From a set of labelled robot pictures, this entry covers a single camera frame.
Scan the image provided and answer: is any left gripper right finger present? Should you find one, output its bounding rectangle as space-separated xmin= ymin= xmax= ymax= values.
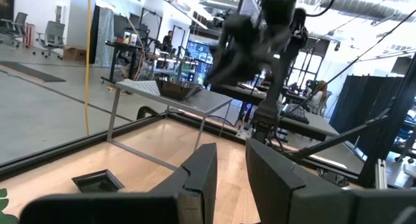
xmin=245 ymin=138 xmax=416 ymax=224

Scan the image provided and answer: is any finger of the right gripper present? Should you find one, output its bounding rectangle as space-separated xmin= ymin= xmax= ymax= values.
xmin=227 ymin=56 xmax=261 ymax=86
xmin=207 ymin=53 xmax=241 ymax=86

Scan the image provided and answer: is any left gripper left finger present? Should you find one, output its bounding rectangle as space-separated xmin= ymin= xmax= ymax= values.
xmin=19 ymin=142 xmax=218 ymax=224

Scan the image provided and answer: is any angular black bowl plate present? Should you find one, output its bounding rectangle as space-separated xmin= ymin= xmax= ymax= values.
xmin=155 ymin=78 xmax=205 ymax=101

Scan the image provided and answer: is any small square black plate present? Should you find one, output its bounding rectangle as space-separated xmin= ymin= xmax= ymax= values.
xmin=71 ymin=169 xmax=125 ymax=194

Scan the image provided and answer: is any long black desk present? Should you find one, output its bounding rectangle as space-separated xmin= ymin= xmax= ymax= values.
xmin=203 ymin=78 xmax=341 ymax=143

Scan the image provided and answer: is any person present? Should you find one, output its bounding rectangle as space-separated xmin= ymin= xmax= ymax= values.
xmin=305 ymin=80 xmax=329 ymax=116
xmin=159 ymin=30 xmax=175 ymax=56

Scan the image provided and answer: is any black keyboard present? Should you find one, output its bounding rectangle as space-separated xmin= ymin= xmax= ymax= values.
xmin=279 ymin=103 xmax=310 ymax=125

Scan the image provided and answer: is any grey perforated metal shelf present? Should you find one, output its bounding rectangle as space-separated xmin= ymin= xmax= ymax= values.
xmin=106 ymin=79 xmax=233 ymax=171

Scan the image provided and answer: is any small black desk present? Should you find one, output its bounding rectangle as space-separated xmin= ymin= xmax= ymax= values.
xmin=99 ymin=40 xmax=144 ymax=85

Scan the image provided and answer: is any silver aluminium extrusion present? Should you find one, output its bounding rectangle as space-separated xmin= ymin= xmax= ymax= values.
xmin=375 ymin=158 xmax=388 ymax=190

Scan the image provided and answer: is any dark blue partition screen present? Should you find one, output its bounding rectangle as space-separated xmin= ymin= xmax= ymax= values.
xmin=328 ymin=75 xmax=407 ymax=153

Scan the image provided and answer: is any grey patterned panel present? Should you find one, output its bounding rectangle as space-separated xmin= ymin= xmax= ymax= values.
xmin=89 ymin=5 xmax=116 ymax=68

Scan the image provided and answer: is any cardboard box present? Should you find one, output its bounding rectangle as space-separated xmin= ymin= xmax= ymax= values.
xmin=63 ymin=47 xmax=88 ymax=62

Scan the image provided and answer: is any black monitor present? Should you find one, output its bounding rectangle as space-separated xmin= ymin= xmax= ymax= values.
xmin=391 ymin=56 xmax=414 ymax=77

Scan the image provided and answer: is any grey office chair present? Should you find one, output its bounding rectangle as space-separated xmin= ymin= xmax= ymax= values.
xmin=32 ymin=21 xmax=66 ymax=60
xmin=0 ymin=12 xmax=29 ymax=49

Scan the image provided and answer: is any green plant in white pot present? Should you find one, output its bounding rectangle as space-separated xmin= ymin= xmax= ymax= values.
xmin=0 ymin=188 xmax=20 ymax=224

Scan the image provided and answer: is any black floor mat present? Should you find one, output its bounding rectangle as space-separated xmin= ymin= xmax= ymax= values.
xmin=0 ymin=60 xmax=66 ymax=84

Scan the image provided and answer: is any red striped bin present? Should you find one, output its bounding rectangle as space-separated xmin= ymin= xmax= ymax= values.
xmin=23 ymin=22 xmax=36 ymax=47

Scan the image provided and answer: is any black frame handle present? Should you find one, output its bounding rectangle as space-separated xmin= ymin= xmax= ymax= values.
xmin=136 ymin=106 xmax=161 ymax=121

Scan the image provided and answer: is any thin black overhead cable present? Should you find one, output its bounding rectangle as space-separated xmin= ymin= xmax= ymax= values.
xmin=284 ymin=8 xmax=416 ymax=118

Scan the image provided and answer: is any silver ceiling duct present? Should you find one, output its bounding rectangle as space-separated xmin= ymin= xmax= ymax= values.
xmin=302 ymin=0 xmax=416 ymax=23

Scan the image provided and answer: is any yellow hanging cable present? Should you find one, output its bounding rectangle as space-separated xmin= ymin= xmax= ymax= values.
xmin=83 ymin=0 xmax=94 ymax=137

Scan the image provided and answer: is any black table frame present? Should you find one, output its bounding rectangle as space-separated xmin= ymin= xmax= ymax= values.
xmin=0 ymin=112 xmax=416 ymax=189

